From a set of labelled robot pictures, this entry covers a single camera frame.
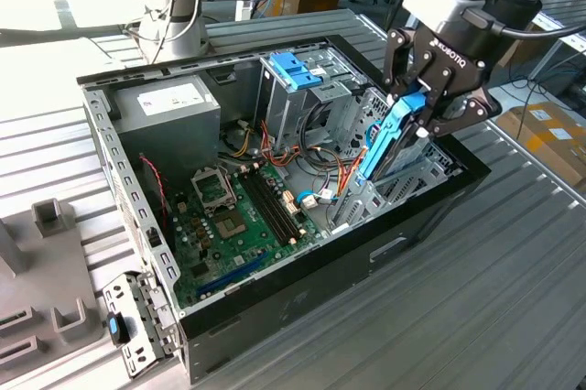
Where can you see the cardboard box with white labels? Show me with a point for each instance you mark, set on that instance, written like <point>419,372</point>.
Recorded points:
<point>540,133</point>

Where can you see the blue plastic drive bracket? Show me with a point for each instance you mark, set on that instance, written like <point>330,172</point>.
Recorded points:
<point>293,69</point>

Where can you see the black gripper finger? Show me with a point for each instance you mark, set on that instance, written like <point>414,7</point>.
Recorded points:
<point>403,60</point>
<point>471,113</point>

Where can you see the green motherboard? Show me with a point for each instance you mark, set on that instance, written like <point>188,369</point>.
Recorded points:
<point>256,243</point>

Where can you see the silver perforated disk bay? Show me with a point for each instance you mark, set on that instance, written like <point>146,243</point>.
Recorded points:
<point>361,207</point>

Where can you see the hard disk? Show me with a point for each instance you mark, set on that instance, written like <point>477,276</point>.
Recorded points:
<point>380,147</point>

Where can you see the grey Dell power supply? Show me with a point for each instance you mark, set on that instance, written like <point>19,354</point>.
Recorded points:
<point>169,133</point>

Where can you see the silver hinged card retainer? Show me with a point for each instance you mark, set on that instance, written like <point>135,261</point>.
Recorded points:
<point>151,303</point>

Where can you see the silver drive cage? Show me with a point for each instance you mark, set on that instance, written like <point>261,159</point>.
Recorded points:
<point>279,106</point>

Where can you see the black RAM slot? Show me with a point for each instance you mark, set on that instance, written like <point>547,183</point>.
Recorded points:
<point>271,207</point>
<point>278,207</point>
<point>265,207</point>
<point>284,207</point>

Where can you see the blue expansion slot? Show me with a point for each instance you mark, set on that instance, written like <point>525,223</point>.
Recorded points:
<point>233,273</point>

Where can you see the white power adapter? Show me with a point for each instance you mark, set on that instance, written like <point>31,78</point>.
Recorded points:
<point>244,9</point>

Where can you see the open black PC case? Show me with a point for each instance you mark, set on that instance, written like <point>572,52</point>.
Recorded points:
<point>320,280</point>

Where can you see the plain large cardboard box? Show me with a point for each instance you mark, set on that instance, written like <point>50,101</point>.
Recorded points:
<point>519,51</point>

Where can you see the grey parts rack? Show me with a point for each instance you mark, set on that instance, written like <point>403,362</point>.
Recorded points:
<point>46,280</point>

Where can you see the black latch with blue stripe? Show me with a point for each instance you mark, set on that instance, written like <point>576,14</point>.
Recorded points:
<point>116,328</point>

